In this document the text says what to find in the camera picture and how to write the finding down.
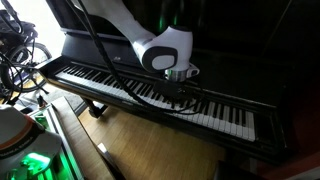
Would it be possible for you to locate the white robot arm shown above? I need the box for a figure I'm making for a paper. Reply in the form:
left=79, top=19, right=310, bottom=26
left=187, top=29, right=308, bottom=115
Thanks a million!
left=71, top=0, right=200, bottom=82

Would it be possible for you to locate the black upright piano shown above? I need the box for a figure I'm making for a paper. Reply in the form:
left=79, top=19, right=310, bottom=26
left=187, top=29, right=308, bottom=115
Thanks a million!
left=40, top=0, right=320, bottom=164

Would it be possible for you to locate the metal framed cart edge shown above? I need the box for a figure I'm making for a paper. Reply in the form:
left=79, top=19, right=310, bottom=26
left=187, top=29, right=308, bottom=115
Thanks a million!
left=29, top=105, right=85, bottom=180

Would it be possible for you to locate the black bicycle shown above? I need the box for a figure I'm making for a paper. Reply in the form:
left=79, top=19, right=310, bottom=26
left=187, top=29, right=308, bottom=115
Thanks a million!
left=0, top=10, right=52, bottom=93

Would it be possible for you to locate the white robot base with green light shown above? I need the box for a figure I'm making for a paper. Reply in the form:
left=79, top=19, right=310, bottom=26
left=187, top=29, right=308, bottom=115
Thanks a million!
left=0, top=105, right=62, bottom=180

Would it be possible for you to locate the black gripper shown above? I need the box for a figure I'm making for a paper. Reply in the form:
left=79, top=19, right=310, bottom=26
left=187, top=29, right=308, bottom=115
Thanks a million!
left=153, top=80, right=190, bottom=99

